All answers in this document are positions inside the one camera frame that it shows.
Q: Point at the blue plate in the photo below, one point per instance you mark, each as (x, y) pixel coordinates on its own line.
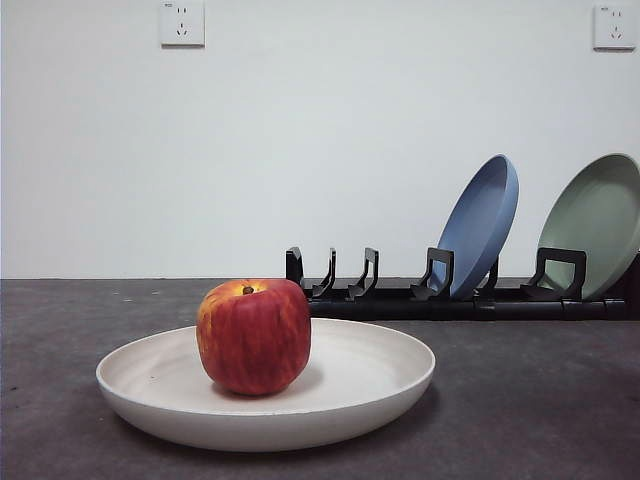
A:
(480, 230)

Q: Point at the white wall socket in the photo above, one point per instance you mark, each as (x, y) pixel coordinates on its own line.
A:
(182, 25)
(615, 27)

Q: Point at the green plate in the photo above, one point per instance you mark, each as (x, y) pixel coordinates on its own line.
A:
(595, 225)

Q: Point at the black plate rack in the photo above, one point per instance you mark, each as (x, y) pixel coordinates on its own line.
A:
(400, 310)

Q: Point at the red apple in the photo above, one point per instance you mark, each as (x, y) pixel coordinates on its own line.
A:
(255, 340)

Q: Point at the cream yellow plate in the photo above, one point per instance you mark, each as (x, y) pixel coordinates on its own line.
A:
(360, 390)

